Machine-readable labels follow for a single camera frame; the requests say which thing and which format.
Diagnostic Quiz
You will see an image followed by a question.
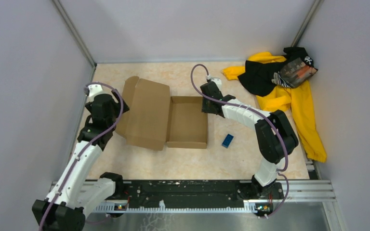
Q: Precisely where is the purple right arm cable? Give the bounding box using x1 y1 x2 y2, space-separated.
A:
190 64 291 219

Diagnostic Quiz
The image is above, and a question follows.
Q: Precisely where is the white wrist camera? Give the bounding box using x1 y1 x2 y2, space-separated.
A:
84 84 105 102
206 75 222 90

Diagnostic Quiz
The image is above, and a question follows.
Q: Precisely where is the small blue block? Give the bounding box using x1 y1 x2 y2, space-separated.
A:
222 134 234 148

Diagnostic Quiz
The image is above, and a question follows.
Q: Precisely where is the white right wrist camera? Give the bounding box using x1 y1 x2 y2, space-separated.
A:
206 75 222 90

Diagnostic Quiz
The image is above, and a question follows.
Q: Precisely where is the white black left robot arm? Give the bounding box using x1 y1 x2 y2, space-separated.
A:
32 92 129 231

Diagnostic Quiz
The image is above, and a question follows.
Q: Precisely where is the aluminium frame rail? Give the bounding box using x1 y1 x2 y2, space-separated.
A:
32 176 346 231

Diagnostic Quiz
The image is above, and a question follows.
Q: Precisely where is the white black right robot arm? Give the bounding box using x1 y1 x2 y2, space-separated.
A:
200 78 299 198

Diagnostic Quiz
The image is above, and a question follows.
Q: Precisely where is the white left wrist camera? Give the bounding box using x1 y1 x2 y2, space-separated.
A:
84 84 105 102

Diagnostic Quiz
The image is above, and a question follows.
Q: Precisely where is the yellow cloth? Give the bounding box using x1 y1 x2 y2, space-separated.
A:
222 51 328 163

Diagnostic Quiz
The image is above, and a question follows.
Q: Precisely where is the black cloth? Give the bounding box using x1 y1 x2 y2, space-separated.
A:
238 47 309 97

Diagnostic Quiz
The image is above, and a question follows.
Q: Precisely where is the brown cardboard box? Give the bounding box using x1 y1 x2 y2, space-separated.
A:
116 76 208 151

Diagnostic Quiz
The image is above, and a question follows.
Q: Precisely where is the patterned grey pouch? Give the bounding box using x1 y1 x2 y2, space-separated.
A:
271 56 318 88

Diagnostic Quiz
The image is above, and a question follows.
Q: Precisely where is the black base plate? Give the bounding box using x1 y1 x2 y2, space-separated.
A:
107 180 284 209

